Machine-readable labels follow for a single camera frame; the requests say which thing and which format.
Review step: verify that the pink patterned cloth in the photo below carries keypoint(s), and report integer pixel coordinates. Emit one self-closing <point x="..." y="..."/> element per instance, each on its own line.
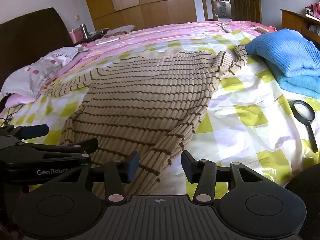
<point x="313" y="8"/>

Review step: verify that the pink box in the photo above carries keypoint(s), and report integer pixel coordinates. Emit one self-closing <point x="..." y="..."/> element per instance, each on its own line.
<point x="76" y="36"/>

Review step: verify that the yellow white checkered bed sheet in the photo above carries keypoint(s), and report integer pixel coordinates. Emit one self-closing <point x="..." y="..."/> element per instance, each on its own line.
<point x="250" y="110"/>

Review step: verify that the beige striped knit sweater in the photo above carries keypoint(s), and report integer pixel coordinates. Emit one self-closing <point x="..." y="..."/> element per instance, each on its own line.
<point x="150" y="100"/>

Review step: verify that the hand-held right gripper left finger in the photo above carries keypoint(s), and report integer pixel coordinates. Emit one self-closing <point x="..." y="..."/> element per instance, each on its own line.
<point x="132" y="166"/>

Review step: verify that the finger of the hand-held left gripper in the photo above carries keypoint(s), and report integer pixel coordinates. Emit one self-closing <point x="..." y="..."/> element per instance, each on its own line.
<point x="35" y="131"/>
<point x="62" y="148"/>

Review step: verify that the white plastic bag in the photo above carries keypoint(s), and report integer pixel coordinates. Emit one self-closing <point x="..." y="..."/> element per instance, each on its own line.
<point x="120" y="28"/>

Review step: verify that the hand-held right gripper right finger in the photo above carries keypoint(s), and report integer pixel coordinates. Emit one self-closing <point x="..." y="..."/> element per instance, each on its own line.
<point x="188" y="166"/>

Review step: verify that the white stick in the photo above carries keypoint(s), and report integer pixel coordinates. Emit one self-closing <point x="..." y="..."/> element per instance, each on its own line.
<point x="107" y="41"/>

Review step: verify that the dark brown headboard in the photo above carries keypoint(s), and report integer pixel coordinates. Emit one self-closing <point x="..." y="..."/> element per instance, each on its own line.
<point x="30" y="35"/>

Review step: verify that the wooden side cabinet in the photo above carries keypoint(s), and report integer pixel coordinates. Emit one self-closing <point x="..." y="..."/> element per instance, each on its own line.
<point x="292" y="20"/>

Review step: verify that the blue knit sweater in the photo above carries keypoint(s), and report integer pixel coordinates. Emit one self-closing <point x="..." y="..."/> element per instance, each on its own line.
<point x="287" y="52"/>

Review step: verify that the small grey object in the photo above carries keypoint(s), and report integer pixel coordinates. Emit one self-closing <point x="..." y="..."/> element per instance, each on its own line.
<point x="225" y="27"/>

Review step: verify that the brown wooden door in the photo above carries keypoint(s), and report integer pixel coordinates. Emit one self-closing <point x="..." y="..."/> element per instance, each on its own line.
<point x="246" y="0"/>

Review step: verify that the white pillow with pink print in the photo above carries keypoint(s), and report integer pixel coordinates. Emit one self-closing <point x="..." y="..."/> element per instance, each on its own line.
<point x="37" y="72"/>

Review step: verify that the black magnifying glass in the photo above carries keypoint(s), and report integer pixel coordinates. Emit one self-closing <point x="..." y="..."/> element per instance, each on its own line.
<point x="313" y="138"/>

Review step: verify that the pink striped quilt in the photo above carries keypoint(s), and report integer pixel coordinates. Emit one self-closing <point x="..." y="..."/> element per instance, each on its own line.
<point x="150" y="37"/>

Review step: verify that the wooden wardrobe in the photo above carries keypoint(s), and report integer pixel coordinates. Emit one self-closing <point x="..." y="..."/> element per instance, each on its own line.
<point x="140" y="0"/>

